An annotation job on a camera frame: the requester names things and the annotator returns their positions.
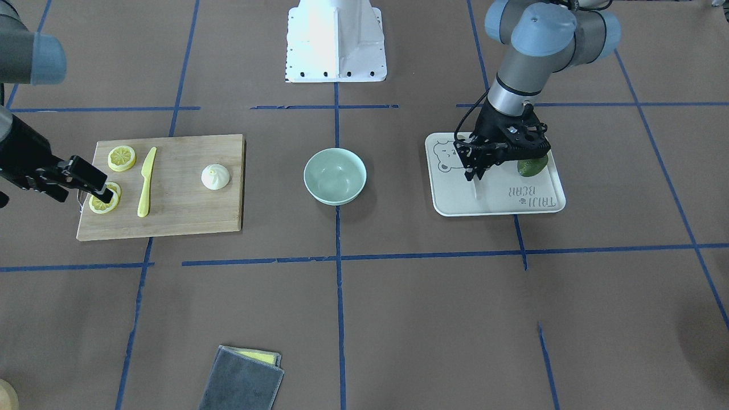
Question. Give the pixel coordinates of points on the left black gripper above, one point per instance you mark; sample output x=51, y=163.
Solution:
x=486, y=126

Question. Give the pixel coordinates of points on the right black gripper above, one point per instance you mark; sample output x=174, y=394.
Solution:
x=25, y=156

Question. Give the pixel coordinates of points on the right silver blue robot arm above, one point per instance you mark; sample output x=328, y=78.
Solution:
x=32, y=58

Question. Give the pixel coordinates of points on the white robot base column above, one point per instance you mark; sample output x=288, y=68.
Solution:
x=335, y=42

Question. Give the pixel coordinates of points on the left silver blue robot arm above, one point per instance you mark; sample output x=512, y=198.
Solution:
x=542, y=37

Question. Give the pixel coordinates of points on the light green bowl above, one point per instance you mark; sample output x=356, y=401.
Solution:
x=335, y=176

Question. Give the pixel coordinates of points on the stacked lemon slices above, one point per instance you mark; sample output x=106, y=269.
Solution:
x=98, y=207

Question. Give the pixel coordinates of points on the white bear tray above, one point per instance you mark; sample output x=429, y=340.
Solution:
x=504, y=191

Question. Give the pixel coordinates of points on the lemon slice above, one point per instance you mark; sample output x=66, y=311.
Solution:
x=121, y=158

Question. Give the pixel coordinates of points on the yellow plastic knife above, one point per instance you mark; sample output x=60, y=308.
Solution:
x=147, y=173

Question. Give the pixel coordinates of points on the green avocado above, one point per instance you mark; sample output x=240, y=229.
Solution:
x=532, y=167

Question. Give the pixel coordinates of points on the bamboo cutting board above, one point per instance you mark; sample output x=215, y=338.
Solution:
x=179, y=203

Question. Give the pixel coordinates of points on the grey yellow folded cloth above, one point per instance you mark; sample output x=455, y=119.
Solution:
x=242, y=378

